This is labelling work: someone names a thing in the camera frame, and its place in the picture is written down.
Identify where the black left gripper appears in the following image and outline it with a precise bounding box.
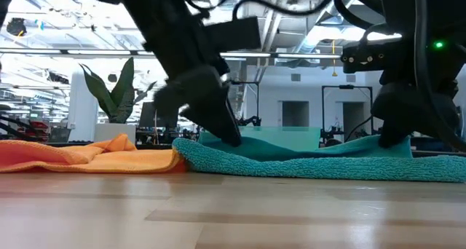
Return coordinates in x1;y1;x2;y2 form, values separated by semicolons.
151;64;242;147

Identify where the yellow hanging cord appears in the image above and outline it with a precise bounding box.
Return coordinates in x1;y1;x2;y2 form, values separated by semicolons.
331;39;339;78

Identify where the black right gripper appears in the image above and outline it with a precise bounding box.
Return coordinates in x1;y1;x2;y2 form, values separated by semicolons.
370;79;462;149

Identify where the black computer monitor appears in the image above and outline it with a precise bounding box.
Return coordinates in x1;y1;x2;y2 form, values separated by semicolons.
138;101;180;130

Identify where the teal translucent plastic basket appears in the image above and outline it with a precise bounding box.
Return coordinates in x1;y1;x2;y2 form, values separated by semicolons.
198;126;322;152

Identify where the black robot station frame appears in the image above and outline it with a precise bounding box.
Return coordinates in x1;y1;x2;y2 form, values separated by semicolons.
321;84;375;143
231;80;260;128

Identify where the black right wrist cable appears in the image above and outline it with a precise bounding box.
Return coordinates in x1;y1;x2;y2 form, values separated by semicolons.
333;0;387;33

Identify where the teal microfiber towel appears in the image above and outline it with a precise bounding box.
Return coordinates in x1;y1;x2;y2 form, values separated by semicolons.
171;133;466;183

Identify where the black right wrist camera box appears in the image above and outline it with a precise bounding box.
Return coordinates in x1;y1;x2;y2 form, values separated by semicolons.
341;37;403;75

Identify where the black ceiling camera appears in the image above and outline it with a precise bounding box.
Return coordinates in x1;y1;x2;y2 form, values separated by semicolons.
6;17;28;38

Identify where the orange microfiber towel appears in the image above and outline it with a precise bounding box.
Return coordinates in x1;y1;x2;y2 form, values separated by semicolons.
0;133;189;175

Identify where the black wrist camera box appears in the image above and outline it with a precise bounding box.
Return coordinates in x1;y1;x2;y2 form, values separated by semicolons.
341;37;403;75
204;16;262;54

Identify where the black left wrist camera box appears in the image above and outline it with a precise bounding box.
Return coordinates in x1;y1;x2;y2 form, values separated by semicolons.
204;16;262;54

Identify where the white plant pot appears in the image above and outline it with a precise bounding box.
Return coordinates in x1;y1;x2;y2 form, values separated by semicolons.
94;123;137;144

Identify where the green snake plant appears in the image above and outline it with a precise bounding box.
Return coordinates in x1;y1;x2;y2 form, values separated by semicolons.
79;58;158;125

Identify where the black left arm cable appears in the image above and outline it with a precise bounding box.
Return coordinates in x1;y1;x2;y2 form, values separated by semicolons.
232;0;339;21

